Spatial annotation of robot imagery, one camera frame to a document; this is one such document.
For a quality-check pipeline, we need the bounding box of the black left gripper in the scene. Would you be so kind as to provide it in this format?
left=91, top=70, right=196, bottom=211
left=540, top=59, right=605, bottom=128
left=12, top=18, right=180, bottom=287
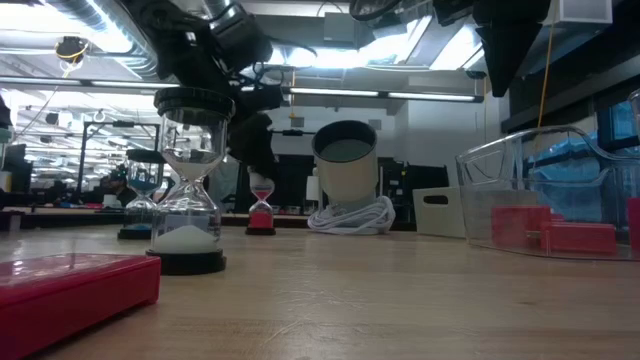
left=124, top=0, right=284, bottom=177

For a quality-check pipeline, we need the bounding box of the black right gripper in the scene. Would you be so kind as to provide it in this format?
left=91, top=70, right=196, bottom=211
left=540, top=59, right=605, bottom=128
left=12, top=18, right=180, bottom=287
left=432, top=0, right=551, bottom=98

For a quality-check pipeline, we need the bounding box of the red sand hourglass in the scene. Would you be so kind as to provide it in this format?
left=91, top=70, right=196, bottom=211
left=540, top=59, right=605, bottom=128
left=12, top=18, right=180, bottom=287
left=244, top=167, right=277, bottom=237

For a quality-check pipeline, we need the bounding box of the small red box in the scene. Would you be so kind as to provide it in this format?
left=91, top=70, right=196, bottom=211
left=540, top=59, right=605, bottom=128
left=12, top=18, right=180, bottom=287
left=491, top=204, right=552, bottom=250
left=538, top=222, right=618, bottom=256

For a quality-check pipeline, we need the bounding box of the red case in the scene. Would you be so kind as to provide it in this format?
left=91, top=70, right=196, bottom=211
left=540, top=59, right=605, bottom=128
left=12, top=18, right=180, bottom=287
left=0, top=252, right=162, bottom=360

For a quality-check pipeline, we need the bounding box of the black partition panel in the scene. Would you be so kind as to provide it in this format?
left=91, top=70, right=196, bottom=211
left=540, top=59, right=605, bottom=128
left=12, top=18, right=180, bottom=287
left=234, top=153, right=451, bottom=221

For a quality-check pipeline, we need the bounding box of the grey curtain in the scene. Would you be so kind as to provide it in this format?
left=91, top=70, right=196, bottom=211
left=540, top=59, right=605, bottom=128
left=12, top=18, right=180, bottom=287
left=205, top=162, right=241, bottom=217

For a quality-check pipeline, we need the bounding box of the white vented box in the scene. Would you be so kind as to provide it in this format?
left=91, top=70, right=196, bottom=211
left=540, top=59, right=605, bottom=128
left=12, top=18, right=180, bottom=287
left=549, top=0, right=614, bottom=26

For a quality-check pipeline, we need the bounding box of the long LED light bar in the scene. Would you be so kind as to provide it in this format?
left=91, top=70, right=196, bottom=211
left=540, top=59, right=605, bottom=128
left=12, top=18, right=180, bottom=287
left=0, top=74, right=485, bottom=104

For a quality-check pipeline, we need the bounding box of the white round cup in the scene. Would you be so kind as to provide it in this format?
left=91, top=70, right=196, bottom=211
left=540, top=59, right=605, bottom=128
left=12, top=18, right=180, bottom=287
left=310, top=119, right=379, bottom=211

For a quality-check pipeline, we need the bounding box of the black monitor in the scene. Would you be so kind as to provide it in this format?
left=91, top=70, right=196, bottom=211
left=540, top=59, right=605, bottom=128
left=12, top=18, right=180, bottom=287
left=0, top=144, right=34, bottom=196

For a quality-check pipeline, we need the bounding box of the yellow hanging cable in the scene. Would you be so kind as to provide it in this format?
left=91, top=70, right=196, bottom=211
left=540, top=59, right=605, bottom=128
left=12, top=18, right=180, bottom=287
left=537, top=22, right=557, bottom=129

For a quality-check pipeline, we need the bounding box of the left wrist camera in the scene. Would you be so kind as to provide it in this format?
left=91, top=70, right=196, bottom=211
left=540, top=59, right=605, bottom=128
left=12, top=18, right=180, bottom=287
left=208, top=3, right=275, bottom=71

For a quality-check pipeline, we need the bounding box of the white coiled cable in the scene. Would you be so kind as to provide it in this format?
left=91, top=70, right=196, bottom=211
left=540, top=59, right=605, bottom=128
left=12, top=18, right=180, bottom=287
left=306, top=195, right=397, bottom=237

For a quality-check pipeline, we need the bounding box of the black metal rig frame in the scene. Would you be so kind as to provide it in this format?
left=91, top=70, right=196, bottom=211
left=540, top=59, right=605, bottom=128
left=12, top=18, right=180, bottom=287
left=79, top=119, right=162, bottom=201

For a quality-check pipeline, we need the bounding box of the glass window wall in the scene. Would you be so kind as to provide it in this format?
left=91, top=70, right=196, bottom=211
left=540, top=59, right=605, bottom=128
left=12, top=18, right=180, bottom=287
left=594, top=94, right=640, bottom=151

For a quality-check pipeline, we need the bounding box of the grey plastic handled bin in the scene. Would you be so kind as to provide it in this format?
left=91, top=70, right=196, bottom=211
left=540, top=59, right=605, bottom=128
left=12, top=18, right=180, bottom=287
left=412, top=185, right=540, bottom=240

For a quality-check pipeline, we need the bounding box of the silver ceiling air duct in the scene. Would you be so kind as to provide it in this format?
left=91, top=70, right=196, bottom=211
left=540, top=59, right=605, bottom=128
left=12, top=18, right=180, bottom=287
left=44, top=0, right=166, bottom=84

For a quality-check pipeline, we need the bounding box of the yellow cable reel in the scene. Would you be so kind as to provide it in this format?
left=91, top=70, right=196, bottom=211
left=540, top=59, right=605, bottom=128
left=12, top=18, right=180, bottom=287
left=53, top=35, right=91, bottom=66

